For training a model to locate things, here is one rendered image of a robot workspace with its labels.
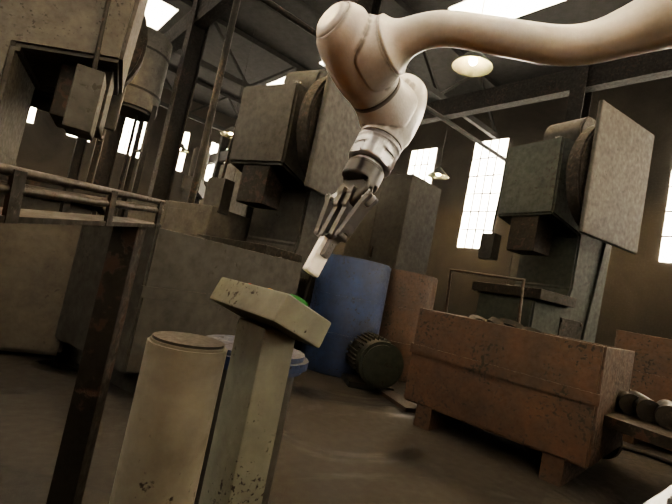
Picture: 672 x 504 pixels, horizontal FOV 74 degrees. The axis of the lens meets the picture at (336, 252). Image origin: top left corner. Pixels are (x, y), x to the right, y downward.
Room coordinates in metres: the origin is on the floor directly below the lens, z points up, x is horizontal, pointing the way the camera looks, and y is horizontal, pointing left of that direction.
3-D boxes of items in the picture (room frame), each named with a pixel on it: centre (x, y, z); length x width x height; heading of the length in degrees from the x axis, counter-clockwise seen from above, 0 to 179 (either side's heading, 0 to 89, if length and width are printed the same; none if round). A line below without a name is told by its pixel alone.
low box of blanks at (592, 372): (2.44, -1.10, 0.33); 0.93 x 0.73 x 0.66; 47
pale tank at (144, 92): (7.96, 4.22, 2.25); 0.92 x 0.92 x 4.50
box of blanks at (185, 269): (2.54, 0.81, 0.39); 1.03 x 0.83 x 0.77; 145
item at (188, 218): (4.16, 1.44, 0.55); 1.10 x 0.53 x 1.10; 60
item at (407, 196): (5.19, -0.57, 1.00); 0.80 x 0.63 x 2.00; 45
